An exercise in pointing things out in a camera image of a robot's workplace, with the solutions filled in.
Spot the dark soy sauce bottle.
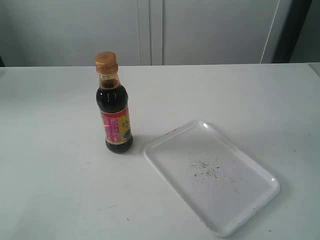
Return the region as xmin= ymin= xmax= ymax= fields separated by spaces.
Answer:
xmin=95 ymin=51 xmax=133 ymax=154

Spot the white rectangular plastic tray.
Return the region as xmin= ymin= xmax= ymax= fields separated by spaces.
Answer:
xmin=143 ymin=120 xmax=281 ymax=238

